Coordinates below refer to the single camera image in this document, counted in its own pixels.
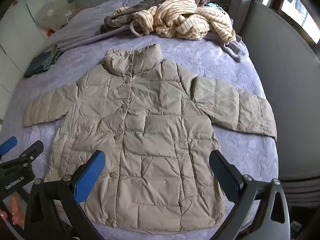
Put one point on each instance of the person's left hand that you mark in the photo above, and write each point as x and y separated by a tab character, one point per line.
18	212

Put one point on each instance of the window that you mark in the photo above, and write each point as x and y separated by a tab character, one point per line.
300	12

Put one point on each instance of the dark teal folded garment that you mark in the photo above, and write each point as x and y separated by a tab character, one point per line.
36	66

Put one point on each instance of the folded denim garment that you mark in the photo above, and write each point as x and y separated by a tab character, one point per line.
54	55

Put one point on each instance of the grey-brown fleece garment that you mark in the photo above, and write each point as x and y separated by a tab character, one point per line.
120	20

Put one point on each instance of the cream striped fleece robe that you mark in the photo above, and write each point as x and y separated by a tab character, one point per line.
175	17

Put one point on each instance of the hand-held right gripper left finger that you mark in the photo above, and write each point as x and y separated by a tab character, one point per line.
92	173

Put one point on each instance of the grey upholstered panel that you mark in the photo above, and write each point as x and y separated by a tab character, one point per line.
287	92

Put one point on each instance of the grey blanket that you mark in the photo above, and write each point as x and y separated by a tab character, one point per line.
232	50

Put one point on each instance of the small teal cloth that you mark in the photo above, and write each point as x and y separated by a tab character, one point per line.
212	5

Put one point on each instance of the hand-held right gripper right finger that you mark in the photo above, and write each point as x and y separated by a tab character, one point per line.
223	176

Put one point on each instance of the beige puffer jacket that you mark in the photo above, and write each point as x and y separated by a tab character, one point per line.
155	130

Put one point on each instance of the lilac quilted bedspread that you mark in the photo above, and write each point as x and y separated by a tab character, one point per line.
195	52

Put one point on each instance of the grey curtain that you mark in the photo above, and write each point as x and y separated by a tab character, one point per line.
257	5

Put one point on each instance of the small white ornament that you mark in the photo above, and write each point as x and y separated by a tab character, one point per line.
70	12

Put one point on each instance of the white standing fan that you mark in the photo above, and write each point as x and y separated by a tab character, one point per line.
50	15

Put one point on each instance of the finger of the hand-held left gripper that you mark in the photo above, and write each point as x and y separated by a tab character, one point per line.
27	153
7	146

